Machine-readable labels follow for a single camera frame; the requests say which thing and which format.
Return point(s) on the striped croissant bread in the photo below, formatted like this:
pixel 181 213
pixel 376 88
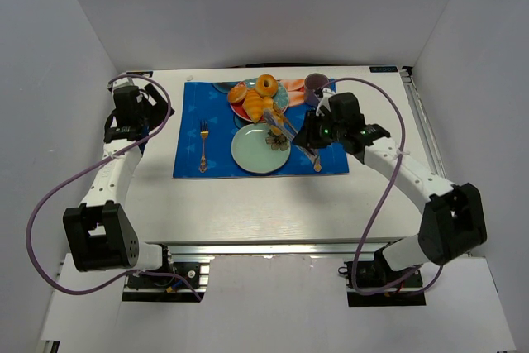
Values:
pixel 253 106

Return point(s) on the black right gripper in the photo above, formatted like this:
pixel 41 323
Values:
pixel 310 131

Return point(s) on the red rimmed bread plate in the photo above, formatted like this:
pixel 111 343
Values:
pixel 280 98

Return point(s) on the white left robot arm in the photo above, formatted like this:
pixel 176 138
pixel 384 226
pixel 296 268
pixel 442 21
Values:
pixel 98 231

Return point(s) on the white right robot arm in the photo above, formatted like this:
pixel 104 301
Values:
pixel 381 153

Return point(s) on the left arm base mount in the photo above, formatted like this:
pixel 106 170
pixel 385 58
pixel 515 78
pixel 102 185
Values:
pixel 183 278

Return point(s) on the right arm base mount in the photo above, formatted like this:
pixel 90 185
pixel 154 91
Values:
pixel 406 293

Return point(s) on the gold ornate fork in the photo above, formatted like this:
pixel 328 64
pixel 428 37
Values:
pixel 204 132

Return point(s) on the purple mug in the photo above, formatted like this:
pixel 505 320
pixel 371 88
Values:
pixel 312 88

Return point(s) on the sesame burger bun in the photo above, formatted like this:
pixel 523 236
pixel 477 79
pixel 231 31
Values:
pixel 237 94

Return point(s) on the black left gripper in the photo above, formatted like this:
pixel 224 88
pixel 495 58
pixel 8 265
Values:
pixel 153 99

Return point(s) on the striped bread roll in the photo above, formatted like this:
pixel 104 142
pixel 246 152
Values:
pixel 272 116

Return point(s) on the gold iridescent knife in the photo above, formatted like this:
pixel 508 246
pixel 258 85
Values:
pixel 315 158

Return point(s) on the blue patterned placemat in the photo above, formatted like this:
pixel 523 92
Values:
pixel 208 101

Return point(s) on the aluminium table frame rail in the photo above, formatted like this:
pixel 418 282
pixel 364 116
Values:
pixel 423 121

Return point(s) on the light green flower plate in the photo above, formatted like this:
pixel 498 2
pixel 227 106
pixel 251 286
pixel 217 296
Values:
pixel 252 153

